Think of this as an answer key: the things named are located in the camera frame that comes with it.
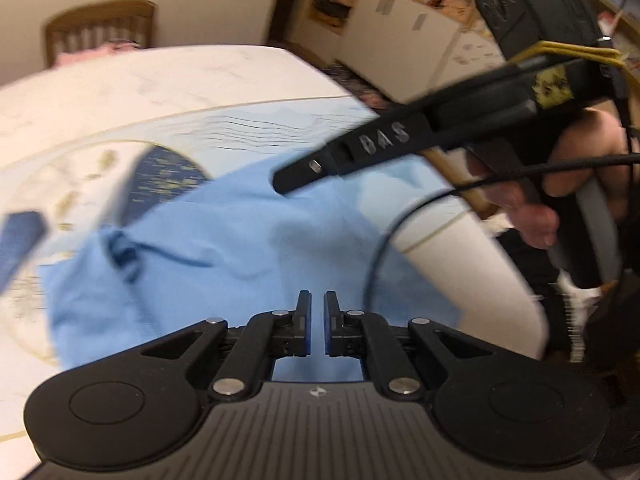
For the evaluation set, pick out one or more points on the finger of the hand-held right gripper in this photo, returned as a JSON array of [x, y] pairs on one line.
[[305, 172]]

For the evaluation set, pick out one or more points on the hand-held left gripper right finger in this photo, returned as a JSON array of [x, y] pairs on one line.
[[332, 322]]

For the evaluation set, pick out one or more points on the dark clothing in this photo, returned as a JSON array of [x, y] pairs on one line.
[[530, 270]]

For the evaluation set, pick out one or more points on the wooden chair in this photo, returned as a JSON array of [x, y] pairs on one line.
[[100, 12]]

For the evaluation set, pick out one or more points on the person's right hand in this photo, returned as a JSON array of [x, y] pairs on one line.
[[585, 142]]

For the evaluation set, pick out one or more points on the light blue shirt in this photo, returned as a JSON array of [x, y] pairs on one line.
[[240, 260]]

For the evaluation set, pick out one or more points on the pink cloth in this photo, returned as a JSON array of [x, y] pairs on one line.
[[95, 52]]

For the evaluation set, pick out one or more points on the white cupboard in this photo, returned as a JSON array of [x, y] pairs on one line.
[[390, 35]]

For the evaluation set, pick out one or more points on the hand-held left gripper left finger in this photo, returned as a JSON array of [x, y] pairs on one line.
[[302, 322]]

